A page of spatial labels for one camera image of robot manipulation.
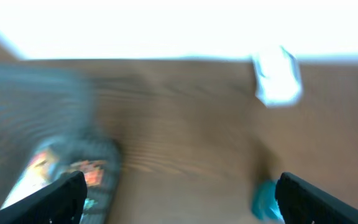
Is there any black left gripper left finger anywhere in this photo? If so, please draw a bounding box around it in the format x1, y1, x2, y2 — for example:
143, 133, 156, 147
0, 171, 88, 224

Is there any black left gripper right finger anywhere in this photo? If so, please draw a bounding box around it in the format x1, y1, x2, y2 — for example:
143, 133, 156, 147
275, 172, 358, 224

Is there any teal bottle with grey cap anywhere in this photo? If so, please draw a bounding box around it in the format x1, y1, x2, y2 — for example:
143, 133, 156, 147
251, 180, 284, 223

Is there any yellow snack chip bag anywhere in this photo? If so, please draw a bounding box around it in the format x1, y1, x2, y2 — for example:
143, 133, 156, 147
1, 147, 59, 210

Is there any white barcode scanner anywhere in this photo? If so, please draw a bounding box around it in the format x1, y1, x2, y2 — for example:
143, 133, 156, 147
252, 45, 303, 108

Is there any grey plastic shopping basket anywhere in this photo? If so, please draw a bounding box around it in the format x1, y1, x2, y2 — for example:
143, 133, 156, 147
0, 64, 121, 223

